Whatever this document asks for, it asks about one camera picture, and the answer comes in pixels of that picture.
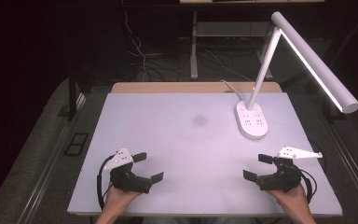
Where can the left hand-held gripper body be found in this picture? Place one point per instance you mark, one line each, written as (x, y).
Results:
(127, 182)

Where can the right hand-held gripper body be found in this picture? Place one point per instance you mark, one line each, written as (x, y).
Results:
(282, 180)

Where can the person's left hand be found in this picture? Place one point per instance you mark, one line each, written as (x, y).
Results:
(116, 200)

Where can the person's right hand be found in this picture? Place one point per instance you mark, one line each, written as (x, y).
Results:
(295, 200)

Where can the white desk lamp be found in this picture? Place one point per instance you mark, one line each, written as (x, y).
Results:
(251, 119)

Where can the wooden table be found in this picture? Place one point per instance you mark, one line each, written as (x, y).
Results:
(167, 87)

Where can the grey metal stand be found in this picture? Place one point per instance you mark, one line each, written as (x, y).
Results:
(194, 46)

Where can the black rectangular frame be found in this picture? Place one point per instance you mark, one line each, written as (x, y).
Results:
(76, 143)

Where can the metal floor rail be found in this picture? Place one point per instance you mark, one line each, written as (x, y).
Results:
(48, 168)
(351, 161)

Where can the black metal post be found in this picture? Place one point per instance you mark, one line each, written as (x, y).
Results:
(72, 96)

